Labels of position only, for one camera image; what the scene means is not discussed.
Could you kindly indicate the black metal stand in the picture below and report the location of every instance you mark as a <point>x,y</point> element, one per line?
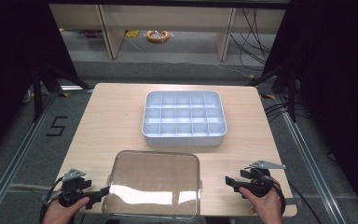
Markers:
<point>38,93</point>
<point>291,93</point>

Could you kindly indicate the person's right hand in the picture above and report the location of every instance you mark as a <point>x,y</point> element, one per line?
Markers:
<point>262,208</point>

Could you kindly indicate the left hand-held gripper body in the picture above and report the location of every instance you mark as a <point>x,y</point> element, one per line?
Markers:
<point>70,186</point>

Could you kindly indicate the yellow flat object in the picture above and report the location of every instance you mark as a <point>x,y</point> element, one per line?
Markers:
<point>132,33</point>

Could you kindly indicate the person's left hand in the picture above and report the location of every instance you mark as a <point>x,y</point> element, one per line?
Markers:
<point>60,213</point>

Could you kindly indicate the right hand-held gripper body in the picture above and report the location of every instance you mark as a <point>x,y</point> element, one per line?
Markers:
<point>261,182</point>

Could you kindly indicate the white divided storage box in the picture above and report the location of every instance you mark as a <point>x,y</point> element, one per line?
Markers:
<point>183,116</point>

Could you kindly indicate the black curtain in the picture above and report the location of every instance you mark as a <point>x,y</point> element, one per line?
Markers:
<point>9,62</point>
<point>338,77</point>

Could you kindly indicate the clear plastic lid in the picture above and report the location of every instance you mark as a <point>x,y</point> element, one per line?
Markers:
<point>154,183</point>

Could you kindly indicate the aluminium floor rail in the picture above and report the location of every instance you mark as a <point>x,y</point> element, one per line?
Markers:
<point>15,158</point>
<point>310,158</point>

